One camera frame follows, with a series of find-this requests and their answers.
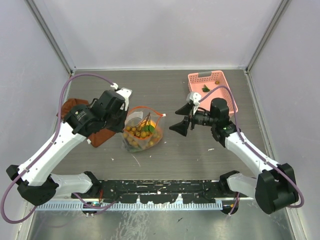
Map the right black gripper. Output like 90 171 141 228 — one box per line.
169 101 217 136

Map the brown longan bunch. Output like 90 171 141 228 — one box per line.
122 111 163 152

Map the orange peach toy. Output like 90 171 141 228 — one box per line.
147 120 157 127

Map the clear orange-zip bag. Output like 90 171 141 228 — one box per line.
122 106 166 153

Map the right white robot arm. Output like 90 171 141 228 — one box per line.
170 98 299 215

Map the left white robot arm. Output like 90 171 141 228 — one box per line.
6 88 132 206

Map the brown cloth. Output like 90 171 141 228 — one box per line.
61 98 116 148

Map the loose green leaf sprig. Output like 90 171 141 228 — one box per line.
202 84 211 93

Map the pink plastic basket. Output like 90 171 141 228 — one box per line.
187 70 239 119

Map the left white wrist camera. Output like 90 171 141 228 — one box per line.
110 83 133 111

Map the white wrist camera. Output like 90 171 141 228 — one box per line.
110 83 133 111
186 91 202 109

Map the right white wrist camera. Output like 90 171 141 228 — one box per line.
186 91 202 109

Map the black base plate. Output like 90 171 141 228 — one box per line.
79 180 237 204

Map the slotted cable duct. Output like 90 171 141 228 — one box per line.
36 200 223 211

